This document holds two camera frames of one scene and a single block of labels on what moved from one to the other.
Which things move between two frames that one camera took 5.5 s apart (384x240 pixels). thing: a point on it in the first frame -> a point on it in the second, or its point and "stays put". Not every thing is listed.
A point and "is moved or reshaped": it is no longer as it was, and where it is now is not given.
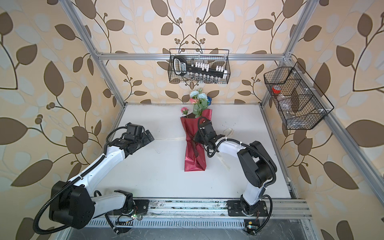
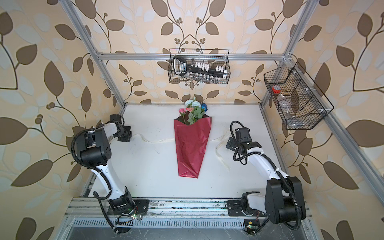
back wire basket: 199,66 stays put
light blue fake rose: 202,101 -> 197,112
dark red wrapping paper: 195,159 is moved or reshaped
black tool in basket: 181,68 stays put
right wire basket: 298,107 stays put
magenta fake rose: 184,110 is moved or reshaped
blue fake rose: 209,99 -> 203,105
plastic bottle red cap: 288,105 stays put
